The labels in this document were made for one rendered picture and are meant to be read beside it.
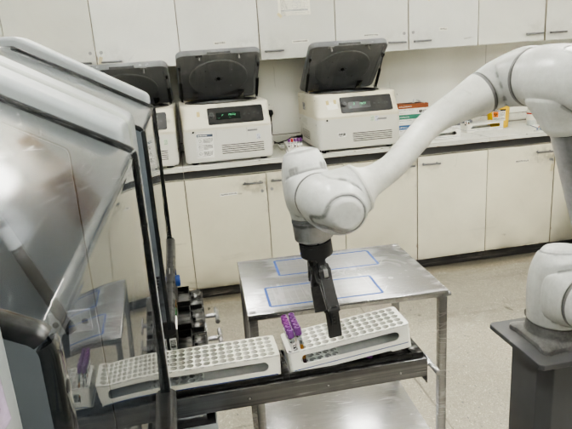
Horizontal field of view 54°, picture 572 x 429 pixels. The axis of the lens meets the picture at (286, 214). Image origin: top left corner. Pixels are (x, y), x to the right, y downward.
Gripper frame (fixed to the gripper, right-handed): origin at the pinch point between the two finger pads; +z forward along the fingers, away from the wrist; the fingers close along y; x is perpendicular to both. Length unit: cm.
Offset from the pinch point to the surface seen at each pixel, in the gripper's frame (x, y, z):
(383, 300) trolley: -22.4, 25.3, 11.8
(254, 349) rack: 18.3, 0.9, 3.7
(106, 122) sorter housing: 34, -32, -57
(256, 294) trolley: 12.8, 40.4, 7.9
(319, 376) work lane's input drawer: 5.1, -6.6, 10.4
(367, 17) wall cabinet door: -108, 258, -72
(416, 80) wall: -153, 292, -22
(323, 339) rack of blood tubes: 1.9, -1.0, 4.4
